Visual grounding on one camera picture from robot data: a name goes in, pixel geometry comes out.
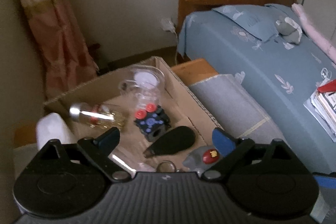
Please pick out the stack of papers red item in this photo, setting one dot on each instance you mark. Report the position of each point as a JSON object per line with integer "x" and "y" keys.
{"x": 321, "y": 105}

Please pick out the blue pillow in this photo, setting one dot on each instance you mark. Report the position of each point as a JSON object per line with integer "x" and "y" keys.
{"x": 259, "y": 21}

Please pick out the wall socket with plug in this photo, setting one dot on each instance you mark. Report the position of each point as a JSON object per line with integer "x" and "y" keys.
{"x": 167, "y": 25}

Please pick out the orange patterned curtain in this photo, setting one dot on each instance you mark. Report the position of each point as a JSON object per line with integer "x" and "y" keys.
{"x": 62, "y": 44}

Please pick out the cardboard box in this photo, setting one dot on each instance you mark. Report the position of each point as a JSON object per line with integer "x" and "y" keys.
{"x": 179, "y": 103}

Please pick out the pink folded blanket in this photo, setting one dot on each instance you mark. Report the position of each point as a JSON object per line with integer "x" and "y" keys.
{"x": 310, "y": 29}

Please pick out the black dice cube red buttons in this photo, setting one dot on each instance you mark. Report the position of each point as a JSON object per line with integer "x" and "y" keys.
{"x": 152, "y": 122}

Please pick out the clear glass mug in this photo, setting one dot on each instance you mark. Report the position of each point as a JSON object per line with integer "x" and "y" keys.
{"x": 143, "y": 84}

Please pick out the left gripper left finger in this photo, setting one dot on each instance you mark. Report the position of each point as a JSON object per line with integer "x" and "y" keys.
{"x": 97, "y": 150}

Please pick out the clear jar red label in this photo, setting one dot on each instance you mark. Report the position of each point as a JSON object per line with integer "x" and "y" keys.
{"x": 127, "y": 161}

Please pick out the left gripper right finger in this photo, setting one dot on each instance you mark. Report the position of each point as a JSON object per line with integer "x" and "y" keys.
{"x": 235, "y": 152}

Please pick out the green label cotton swab jar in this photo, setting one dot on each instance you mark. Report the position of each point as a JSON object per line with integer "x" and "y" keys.
{"x": 53, "y": 126}

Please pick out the blue floral bed sheet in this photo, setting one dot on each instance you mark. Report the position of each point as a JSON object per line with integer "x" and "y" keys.
{"x": 280, "y": 76}

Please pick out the pink liquid keychain charm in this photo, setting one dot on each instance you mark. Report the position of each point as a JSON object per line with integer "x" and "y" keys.
{"x": 164, "y": 166}

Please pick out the black oval case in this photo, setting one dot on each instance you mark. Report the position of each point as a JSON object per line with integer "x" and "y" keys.
{"x": 176, "y": 140}

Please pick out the grey figurine red badge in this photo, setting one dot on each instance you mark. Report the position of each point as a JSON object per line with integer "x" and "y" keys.
{"x": 201, "y": 159}

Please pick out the grey plush toy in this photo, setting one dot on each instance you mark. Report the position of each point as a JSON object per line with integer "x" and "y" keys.
{"x": 290, "y": 30}

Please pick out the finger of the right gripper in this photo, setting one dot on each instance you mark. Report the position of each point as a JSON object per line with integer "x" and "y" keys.
{"x": 324, "y": 181}

